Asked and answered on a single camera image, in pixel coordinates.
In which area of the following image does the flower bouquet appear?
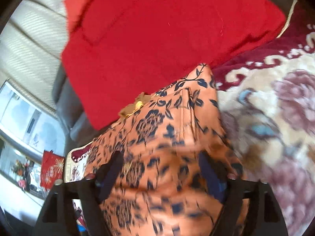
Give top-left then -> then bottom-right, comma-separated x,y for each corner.
11,159 -> 35,193

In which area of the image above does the glass window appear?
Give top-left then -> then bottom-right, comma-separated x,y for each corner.
0,79 -> 65,158

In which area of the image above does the white pleated curtain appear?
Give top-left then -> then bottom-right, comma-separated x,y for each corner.
0,0 -> 74,115

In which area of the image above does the floral plush blanket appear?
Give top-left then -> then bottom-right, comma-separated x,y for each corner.
63,2 -> 315,236

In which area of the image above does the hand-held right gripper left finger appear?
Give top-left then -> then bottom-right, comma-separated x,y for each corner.
35,150 -> 124,236

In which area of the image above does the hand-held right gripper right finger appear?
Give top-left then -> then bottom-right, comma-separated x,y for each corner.
198,151 -> 290,236

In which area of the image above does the red folded garment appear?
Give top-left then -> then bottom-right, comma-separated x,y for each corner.
60,0 -> 287,131

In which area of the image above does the grey leather sofa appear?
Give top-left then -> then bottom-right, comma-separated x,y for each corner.
51,66 -> 96,150

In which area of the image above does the orange floral garment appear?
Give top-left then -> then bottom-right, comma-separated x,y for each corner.
84,63 -> 249,236

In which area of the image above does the red printed gift box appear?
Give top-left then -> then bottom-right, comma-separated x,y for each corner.
39,150 -> 66,190

